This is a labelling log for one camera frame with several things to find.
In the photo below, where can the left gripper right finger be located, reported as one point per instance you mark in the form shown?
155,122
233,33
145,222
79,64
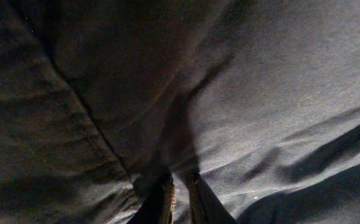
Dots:
205,207

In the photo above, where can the navy blue shorts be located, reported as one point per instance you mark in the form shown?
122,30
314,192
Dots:
100,99

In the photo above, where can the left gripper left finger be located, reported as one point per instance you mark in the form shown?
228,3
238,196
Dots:
158,207

